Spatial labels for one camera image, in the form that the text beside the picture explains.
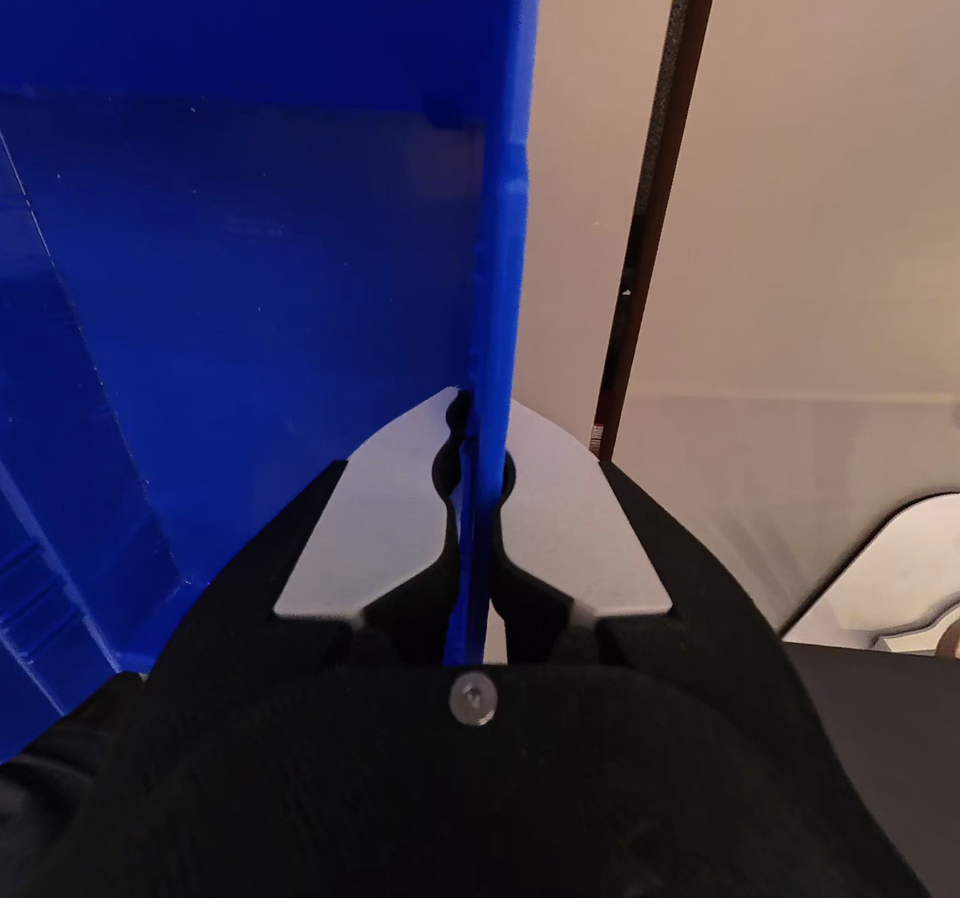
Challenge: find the dark brown vertical strip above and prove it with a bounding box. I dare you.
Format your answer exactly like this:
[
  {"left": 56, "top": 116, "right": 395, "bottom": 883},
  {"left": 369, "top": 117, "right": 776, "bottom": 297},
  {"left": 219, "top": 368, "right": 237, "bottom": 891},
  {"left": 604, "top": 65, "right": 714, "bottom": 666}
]
[{"left": 591, "top": 0, "right": 729, "bottom": 462}]

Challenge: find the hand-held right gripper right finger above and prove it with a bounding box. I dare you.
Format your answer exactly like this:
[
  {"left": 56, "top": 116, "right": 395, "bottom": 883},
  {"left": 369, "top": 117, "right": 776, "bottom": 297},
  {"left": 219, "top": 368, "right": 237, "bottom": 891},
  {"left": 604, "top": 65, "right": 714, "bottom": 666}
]
[{"left": 486, "top": 400, "right": 674, "bottom": 665}]

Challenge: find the white rounded board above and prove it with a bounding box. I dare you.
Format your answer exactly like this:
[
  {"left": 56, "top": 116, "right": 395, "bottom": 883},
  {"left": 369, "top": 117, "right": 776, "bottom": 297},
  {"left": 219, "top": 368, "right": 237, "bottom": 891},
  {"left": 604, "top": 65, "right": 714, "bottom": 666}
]
[{"left": 780, "top": 491, "right": 960, "bottom": 660}]

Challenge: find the blue plastic box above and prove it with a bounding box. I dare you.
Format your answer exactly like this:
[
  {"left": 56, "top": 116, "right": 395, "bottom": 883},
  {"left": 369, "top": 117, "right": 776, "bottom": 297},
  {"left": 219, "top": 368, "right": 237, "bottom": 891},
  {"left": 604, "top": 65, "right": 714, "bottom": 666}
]
[{"left": 0, "top": 0, "right": 549, "bottom": 765}]

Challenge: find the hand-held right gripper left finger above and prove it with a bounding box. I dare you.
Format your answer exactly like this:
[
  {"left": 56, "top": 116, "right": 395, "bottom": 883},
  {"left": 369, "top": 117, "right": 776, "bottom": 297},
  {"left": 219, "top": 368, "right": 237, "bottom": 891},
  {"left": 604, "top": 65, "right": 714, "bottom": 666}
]
[{"left": 273, "top": 385, "right": 471, "bottom": 665}]

